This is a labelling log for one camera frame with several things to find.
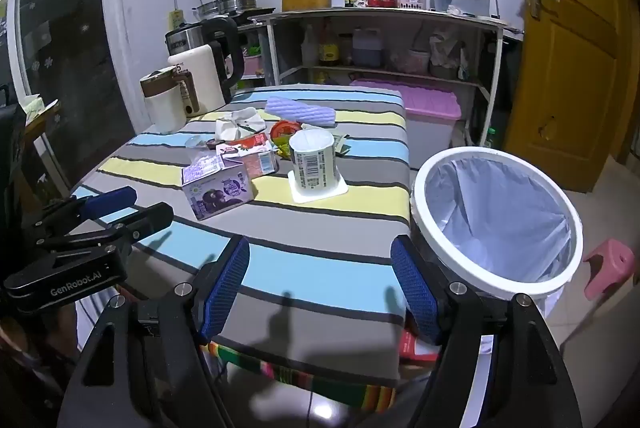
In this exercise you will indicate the white labelled yogurt cup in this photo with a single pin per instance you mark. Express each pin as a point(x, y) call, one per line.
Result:
point(315, 161)

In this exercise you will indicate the clear cup with red lid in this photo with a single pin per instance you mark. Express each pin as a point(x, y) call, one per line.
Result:
point(285, 132)

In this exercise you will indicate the purple milk carton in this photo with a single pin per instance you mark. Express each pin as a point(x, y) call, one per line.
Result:
point(220, 193)

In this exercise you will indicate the white round trash bin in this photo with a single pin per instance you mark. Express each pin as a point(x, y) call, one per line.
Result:
point(500, 284)

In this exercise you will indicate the purple ribbed foam sleeve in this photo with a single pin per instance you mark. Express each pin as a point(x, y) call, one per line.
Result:
point(300, 110)

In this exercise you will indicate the tissue box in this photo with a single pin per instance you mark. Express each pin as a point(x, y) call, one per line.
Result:
point(37, 106)

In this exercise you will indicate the pink plastic stool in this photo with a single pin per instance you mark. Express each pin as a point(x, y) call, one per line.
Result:
point(607, 265)

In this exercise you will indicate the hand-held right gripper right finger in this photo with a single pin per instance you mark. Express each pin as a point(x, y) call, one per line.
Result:
point(415, 288)

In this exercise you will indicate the pink red drink carton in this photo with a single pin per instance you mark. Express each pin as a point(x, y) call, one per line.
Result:
point(257, 156)

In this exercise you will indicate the pale blue bin liner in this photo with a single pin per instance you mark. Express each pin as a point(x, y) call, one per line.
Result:
point(500, 218)

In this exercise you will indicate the green plastic bottle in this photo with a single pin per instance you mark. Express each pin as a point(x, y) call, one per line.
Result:
point(489, 139)

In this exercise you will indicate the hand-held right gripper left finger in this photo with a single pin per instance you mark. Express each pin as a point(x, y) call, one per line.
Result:
point(225, 288)

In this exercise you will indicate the white plastic bag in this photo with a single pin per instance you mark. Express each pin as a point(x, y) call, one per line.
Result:
point(447, 46)

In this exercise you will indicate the purple plastic jug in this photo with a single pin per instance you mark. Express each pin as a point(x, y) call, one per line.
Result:
point(367, 48)

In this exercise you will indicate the white shelf unit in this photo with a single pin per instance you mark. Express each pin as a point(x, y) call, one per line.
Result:
point(380, 14)

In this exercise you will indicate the pink basket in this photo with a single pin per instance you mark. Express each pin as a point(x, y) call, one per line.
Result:
point(252, 66)

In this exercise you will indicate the pink round container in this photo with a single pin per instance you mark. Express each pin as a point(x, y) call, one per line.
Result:
point(419, 61)

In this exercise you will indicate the multicolour striped cloth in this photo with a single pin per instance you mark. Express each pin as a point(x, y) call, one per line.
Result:
point(300, 380)

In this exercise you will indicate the white plastic bottle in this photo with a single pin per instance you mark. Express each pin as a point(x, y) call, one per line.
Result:
point(310, 46)

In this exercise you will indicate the crumpled white paper packet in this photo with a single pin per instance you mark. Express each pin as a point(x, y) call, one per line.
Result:
point(242, 123)

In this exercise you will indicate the striped tablecloth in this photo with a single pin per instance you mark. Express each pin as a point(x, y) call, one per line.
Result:
point(310, 248)

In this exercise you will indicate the white mug with brown lid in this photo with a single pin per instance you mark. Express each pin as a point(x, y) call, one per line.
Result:
point(162, 106)

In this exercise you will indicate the red box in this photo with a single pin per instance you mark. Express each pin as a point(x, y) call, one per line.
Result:
point(415, 348)

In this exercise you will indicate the yellow wooden door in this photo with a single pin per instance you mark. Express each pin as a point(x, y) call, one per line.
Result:
point(565, 58)

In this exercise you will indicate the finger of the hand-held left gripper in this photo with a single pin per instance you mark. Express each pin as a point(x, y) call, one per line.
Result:
point(107, 202)
point(145, 218)

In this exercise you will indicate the steel steamer pot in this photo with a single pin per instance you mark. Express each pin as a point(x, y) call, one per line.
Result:
point(239, 1)

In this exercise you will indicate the storage box with pink lid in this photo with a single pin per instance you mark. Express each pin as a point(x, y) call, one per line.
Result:
point(425, 108)

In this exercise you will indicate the soy sauce bottle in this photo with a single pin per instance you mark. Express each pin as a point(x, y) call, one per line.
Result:
point(329, 48)

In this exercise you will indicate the small steel pot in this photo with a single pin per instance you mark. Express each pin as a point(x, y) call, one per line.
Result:
point(206, 10)

